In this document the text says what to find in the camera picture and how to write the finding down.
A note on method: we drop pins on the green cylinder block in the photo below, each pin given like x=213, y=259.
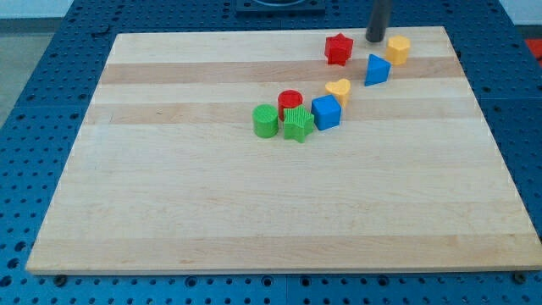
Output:
x=265, y=120

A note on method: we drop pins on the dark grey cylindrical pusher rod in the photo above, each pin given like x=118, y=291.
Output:
x=379, y=20

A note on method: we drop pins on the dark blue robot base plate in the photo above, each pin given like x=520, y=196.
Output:
x=279, y=6

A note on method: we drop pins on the blue triangle block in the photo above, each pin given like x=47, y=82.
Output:
x=378, y=70

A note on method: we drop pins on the blue cube block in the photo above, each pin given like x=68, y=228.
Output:
x=326, y=111

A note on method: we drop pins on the red star block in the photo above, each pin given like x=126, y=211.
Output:
x=338, y=49

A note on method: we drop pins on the red cylinder block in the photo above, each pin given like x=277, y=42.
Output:
x=288, y=99

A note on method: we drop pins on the yellow heart block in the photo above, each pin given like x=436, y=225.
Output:
x=340, y=89

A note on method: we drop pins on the light wooden board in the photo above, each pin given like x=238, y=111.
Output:
x=167, y=177

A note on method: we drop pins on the green star block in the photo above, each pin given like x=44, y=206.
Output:
x=298, y=123

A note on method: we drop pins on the yellow hexagon block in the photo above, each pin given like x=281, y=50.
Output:
x=397, y=50

